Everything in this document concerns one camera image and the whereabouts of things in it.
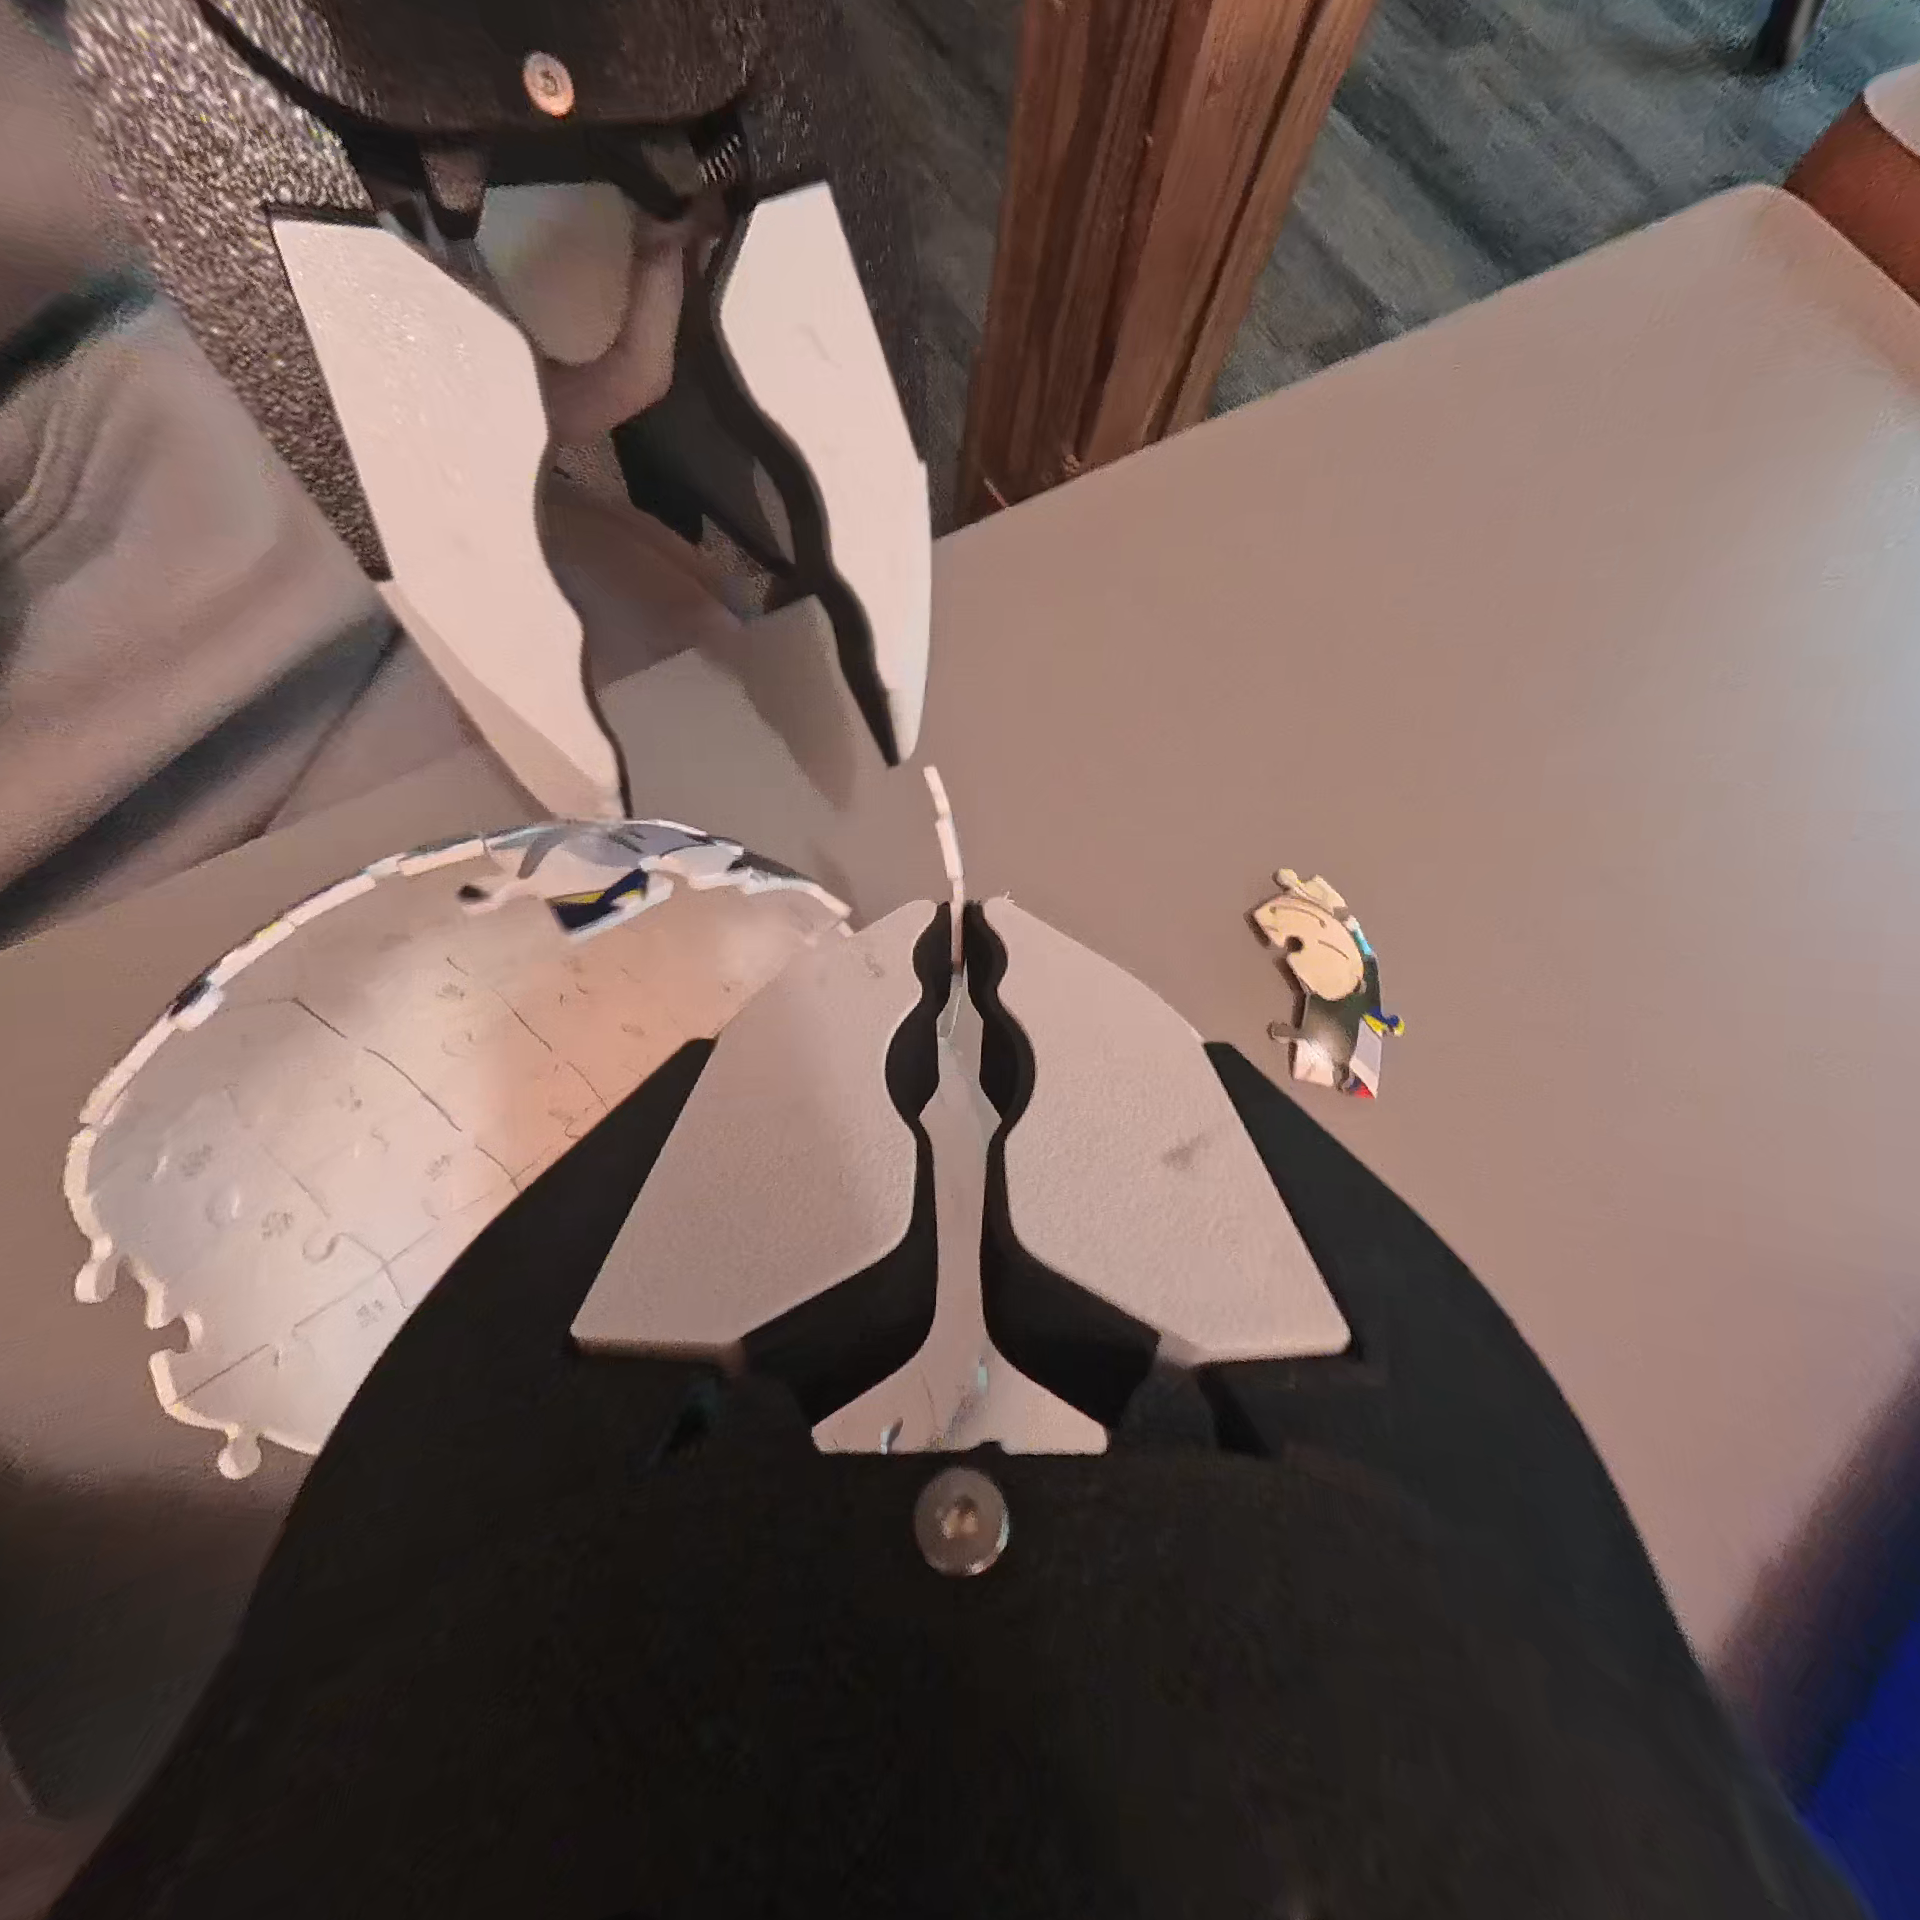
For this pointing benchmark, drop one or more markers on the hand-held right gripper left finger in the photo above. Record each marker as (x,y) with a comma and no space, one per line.
(750,1172)

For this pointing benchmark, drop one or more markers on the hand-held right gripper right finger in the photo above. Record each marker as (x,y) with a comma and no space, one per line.
(1172,1185)

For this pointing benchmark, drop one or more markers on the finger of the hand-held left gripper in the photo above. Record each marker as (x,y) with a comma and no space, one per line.
(436,450)
(839,421)

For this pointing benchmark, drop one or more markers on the single curved puzzle piece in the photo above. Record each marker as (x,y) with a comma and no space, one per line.
(954,1230)

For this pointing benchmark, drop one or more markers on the half-built puzzle ball shell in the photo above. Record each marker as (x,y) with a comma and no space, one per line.
(301,1142)

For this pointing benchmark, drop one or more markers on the joined printed puzzle pieces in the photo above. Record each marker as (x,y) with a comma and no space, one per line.
(1330,961)

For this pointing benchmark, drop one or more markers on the person's grey clothing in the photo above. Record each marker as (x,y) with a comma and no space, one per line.
(135,600)

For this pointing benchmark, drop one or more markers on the blue plastic bin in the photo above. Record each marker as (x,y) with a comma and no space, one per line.
(1868,1816)

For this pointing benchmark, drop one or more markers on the wooden post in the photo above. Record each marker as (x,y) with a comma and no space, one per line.
(1155,224)

